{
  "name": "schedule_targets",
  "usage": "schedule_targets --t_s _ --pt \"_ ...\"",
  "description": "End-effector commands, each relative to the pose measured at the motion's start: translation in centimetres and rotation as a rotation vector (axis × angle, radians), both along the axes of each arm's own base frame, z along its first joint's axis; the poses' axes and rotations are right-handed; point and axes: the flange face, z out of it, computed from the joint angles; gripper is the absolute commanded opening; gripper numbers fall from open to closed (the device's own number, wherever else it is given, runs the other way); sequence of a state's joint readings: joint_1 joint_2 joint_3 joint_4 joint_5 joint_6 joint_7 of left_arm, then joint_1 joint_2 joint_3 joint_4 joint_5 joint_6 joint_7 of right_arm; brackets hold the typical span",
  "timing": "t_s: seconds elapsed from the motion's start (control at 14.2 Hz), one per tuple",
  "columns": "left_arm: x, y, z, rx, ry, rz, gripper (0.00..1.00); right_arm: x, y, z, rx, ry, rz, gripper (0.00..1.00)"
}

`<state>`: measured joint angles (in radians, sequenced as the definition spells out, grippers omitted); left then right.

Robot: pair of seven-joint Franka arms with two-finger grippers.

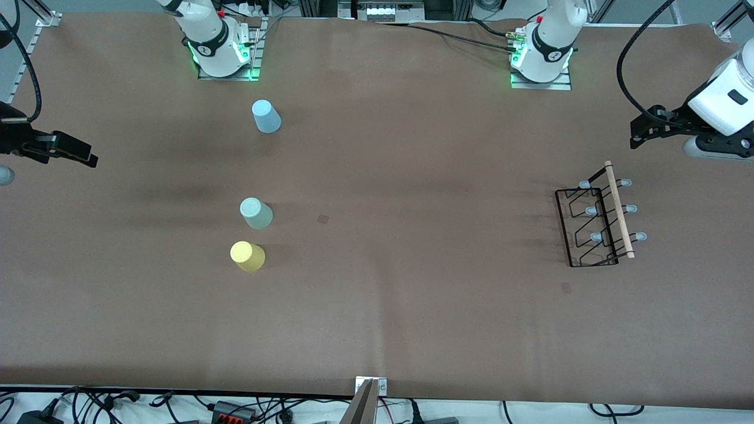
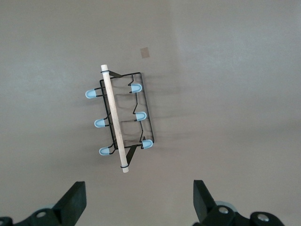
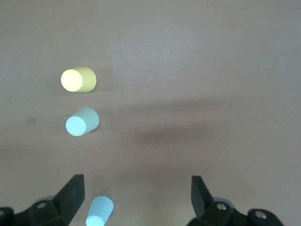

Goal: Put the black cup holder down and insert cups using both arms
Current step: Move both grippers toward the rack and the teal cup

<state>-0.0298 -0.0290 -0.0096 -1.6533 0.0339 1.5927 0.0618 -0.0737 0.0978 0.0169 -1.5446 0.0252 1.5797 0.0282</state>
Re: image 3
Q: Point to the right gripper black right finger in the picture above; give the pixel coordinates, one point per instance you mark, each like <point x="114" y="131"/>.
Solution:
<point x="202" y="202"/>

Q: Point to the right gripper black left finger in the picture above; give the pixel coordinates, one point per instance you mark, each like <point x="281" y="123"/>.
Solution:
<point x="70" y="200"/>

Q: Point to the mint green plastic cup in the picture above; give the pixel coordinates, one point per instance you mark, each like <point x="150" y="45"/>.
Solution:
<point x="82" y="122"/>

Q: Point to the light blue plastic cup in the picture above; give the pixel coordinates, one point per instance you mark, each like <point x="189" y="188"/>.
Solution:
<point x="100" y="212"/>

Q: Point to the yellow plastic cup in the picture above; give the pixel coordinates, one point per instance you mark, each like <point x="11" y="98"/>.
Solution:
<point x="77" y="80"/>

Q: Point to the small square tape patch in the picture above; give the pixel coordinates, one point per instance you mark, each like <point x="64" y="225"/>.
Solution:
<point x="31" y="120"/>

